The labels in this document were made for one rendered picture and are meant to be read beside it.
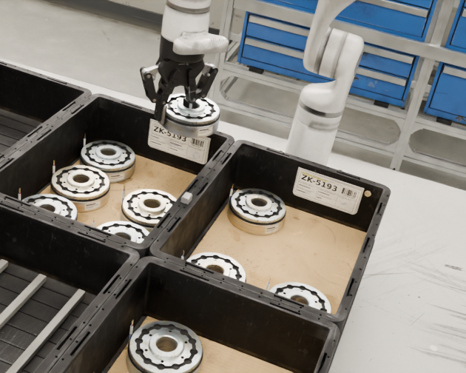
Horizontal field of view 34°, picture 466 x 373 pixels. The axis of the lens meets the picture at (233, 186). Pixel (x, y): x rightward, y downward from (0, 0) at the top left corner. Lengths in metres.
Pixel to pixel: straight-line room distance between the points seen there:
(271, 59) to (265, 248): 1.95
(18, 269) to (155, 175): 0.36
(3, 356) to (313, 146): 0.75
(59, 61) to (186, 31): 2.63
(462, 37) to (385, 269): 1.64
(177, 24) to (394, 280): 0.68
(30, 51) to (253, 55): 1.21
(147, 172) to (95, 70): 2.31
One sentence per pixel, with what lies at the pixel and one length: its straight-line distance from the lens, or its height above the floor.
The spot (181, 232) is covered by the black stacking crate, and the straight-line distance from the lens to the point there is 1.20.
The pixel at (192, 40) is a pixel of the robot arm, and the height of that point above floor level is 1.17.
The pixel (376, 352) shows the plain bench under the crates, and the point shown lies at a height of 0.70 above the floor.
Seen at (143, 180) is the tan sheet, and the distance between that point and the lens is 1.44.
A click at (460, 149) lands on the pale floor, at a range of 3.72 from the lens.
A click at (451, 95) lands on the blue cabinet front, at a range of 3.15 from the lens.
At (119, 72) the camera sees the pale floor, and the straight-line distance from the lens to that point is 3.75.
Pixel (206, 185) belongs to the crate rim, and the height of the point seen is 0.92.
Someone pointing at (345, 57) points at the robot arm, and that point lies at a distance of 1.44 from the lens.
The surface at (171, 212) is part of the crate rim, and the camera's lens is 1.19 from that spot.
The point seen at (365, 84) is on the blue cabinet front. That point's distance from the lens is 3.16.
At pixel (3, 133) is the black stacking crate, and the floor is 0.83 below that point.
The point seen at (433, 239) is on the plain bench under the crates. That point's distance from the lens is 1.71.
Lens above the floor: 1.62
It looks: 33 degrees down
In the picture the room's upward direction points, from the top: 11 degrees clockwise
